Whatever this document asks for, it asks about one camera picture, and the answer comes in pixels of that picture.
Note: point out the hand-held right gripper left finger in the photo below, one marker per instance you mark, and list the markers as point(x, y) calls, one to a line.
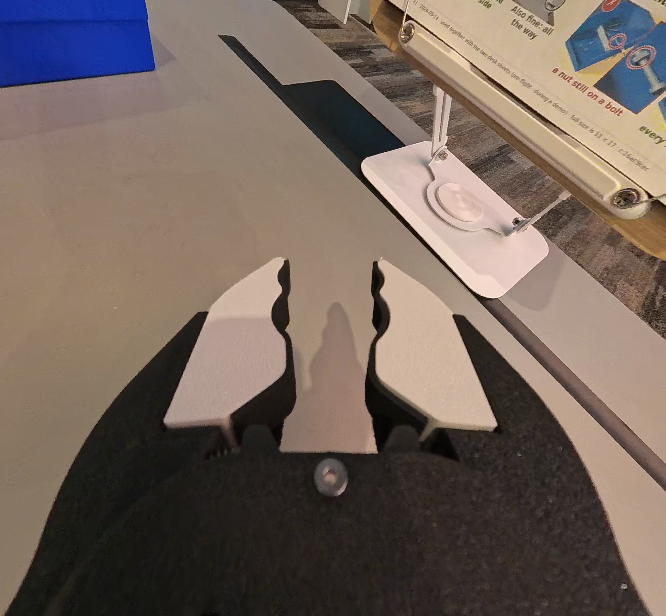
point(234, 356)

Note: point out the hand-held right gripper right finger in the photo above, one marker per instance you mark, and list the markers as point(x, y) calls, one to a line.
point(426, 361)

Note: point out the blue plastic bin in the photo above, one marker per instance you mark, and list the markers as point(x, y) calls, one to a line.
point(67, 18)

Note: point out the wooden document stand white base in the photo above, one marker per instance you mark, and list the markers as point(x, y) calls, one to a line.
point(406, 174)

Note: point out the printed instruction sheet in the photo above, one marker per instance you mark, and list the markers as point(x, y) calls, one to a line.
point(572, 13)

